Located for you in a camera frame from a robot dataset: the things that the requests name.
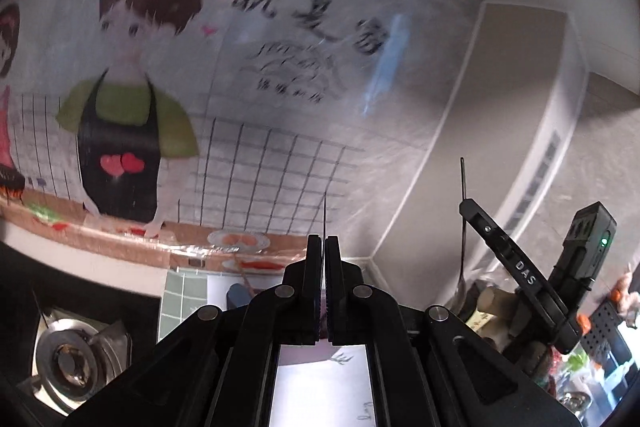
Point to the cartoon wall poster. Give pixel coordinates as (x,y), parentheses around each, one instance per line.
(250,182)

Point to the black perforated rack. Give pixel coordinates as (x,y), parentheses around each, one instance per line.
(607,324)

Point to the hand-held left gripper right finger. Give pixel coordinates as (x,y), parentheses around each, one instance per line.
(334,292)

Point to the brown tray with utensils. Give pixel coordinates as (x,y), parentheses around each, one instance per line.
(326,322)

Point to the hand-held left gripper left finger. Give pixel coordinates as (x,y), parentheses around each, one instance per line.
(314,292)

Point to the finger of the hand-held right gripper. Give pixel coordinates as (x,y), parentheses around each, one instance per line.
(522,269)

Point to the black shovel spatula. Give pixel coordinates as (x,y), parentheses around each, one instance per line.
(324,217)

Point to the gas stove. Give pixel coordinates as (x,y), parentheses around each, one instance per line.
(70,357)

